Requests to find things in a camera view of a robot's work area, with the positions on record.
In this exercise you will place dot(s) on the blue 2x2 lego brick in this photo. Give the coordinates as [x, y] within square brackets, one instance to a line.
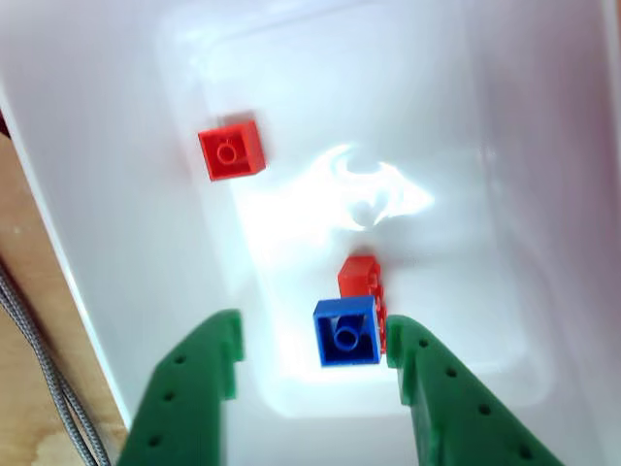
[347, 335]

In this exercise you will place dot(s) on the red 2x2 lego brick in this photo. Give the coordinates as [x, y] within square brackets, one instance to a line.
[230, 153]

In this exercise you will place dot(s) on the white plastic bin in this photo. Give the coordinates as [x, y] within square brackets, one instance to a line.
[436, 121]

